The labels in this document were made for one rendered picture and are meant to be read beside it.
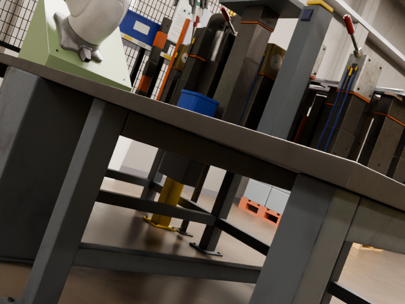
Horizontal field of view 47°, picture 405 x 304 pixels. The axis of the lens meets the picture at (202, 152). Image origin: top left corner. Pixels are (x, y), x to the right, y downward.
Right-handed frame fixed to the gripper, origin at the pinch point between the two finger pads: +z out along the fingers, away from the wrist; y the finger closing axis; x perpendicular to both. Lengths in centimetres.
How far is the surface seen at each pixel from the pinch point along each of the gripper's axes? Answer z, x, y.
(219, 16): 1.9, -29.0, -6.5
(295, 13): 2, -83, -14
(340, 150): 42, -109, -11
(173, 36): 9, 54, 19
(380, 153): 42, -112, 5
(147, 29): 8.7, 34.9, -7.9
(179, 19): -2, 54, 22
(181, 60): 22.4, -3.1, -7.2
